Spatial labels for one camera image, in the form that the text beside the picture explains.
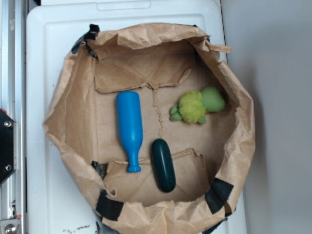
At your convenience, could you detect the green plush animal toy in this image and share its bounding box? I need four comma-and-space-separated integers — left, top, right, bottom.
170, 86, 226, 124

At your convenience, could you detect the brown paper bag bin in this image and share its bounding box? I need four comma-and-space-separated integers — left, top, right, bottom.
43, 23, 255, 234

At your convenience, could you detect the blue plastic bottle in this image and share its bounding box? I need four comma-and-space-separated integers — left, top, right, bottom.
117, 91, 143, 173

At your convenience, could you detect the dark green oblong capsule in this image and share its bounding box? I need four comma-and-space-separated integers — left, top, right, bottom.
152, 138, 176, 193

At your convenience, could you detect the black mounting plate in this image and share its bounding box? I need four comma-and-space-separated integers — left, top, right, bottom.
0, 110, 16, 186

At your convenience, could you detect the aluminium frame rail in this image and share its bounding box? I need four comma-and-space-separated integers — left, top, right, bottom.
0, 0, 28, 234

